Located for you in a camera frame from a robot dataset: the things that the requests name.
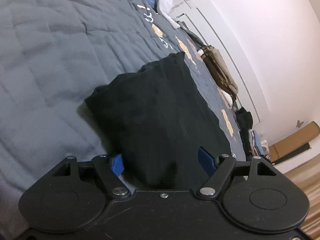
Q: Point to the black t-shirt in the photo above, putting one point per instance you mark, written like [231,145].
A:
[155,110]

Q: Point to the stack of folded clothes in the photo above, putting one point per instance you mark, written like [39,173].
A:
[255,142]

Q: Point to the grey printed quilt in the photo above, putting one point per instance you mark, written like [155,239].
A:
[50,55]

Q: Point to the folded brown blanket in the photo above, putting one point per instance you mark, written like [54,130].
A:
[220,67]

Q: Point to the black clothing heap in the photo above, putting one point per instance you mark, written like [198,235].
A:
[243,117]

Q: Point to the white bed headboard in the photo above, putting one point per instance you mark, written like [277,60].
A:
[210,33]

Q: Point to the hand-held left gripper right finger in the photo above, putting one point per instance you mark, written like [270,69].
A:
[206,161]

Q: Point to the brown cardboard boxes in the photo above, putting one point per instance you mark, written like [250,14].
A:
[295,142]

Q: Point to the beige curtain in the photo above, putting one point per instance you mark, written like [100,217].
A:
[305,180]

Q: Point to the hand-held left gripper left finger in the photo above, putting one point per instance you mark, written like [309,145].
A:
[117,165]

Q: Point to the white pillow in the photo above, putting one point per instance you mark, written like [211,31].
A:
[227,100]

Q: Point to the butterfly wall sticker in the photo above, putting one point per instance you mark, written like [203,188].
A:
[299,123]

